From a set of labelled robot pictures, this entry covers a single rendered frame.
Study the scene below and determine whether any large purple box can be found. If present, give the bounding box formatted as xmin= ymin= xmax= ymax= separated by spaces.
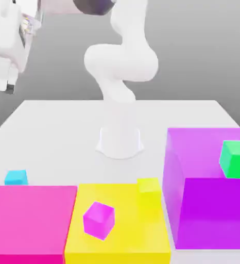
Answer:
xmin=162 ymin=127 xmax=240 ymax=251

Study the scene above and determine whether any large pink box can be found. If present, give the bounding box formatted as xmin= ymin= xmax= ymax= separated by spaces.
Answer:
xmin=0 ymin=185 xmax=78 ymax=264

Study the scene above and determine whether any small cyan cube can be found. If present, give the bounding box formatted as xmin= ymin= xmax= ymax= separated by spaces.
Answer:
xmin=4 ymin=169 xmax=29 ymax=186

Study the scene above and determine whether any large yellow box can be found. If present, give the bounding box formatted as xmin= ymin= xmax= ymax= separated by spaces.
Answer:
xmin=64 ymin=183 xmax=172 ymax=264

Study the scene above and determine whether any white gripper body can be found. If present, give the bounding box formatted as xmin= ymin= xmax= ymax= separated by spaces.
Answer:
xmin=0 ymin=0 xmax=30 ymax=73

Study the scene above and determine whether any small green cube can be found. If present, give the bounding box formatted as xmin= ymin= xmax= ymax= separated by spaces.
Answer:
xmin=218 ymin=140 xmax=240 ymax=180

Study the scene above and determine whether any small magenta cube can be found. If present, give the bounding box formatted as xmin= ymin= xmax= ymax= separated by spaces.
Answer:
xmin=82 ymin=201 xmax=116 ymax=241

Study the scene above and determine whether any small yellow cube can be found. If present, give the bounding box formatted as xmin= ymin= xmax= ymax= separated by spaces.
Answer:
xmin=136 ymin=177 xmax=162 ymax=195

